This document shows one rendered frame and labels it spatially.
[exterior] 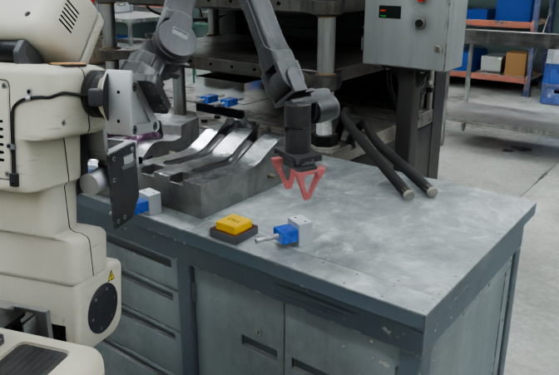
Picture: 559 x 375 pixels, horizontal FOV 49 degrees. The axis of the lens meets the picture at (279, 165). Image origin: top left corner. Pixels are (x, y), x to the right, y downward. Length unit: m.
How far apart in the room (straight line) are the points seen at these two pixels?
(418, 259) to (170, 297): 0.72
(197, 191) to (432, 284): 0.60
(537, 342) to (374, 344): 1.41
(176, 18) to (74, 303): 0.58
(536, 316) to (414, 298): 1.67
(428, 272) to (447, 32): 0.95
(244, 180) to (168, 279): 0.34
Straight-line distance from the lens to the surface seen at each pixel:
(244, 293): 1.50
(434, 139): 2.90
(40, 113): 1.09
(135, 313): 1.87
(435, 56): 2.04
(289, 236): 1.35
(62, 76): 1.09
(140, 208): 1.54
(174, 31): 1.17
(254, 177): 1.65
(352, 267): 1.29
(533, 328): 2.75
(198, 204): 1.51
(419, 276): 1.28
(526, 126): 4.92
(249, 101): 2.43
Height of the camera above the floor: 1.40
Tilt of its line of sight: 18 degrees down
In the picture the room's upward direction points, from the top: straight up
